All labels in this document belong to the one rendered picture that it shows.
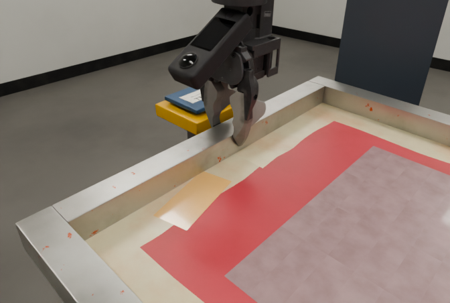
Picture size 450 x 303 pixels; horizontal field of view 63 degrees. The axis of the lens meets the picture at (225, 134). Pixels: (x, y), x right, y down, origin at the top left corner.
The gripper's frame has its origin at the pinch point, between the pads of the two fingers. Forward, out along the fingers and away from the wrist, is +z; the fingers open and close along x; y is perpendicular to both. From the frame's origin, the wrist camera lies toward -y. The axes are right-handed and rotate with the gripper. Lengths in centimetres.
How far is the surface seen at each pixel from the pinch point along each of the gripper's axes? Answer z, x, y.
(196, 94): 3.6, 19.5, 12.1
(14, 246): 103, 118, -13
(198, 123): 5.3, 12.6, 6.2
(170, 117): 6.9, 20.4, 5.7
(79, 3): 41, 308, 130
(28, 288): 102, 90, -17
